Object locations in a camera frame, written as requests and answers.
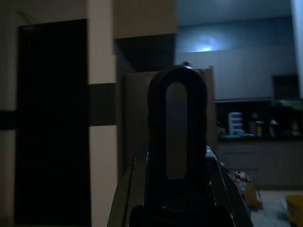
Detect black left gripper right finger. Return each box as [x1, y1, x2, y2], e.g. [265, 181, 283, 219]
[205, 145, 240, 227]

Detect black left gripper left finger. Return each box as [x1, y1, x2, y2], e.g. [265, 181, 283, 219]
[113, 150, 150, 227]

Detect brown cardboard box with clutter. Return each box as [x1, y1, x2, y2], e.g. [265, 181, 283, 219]
[233, 169, 264, 211]

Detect grey lower kitchen cabinets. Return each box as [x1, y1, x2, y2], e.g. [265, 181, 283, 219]
[217, 139, 303, 186]

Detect grey kitchen cabinets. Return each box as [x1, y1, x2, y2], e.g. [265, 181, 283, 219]
[217, 139, 303, 186]
[174, 44, 276, 101]

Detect white drawer organizer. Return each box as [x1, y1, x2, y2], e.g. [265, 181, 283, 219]
[228, 112, 244, 136]

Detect dark bottle on counter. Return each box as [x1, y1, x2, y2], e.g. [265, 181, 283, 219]
[248, 115, 258, 137]

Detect yellow capped bottle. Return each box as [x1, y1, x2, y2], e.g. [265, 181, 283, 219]
[256, 121, 265, 137]

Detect yellow plastic bin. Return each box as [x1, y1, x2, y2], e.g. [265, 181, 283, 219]
[285, 193, 303, 227]

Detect grey upper kitchen cabinets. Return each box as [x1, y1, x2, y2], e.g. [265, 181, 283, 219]
[174, 44, 276, 101]

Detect dark grilled window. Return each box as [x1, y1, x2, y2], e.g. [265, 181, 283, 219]
[271, 75, 299, 100]

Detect wooden overhead cabinet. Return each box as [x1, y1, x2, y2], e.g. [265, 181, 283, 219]
[112, 0, 178, 40]

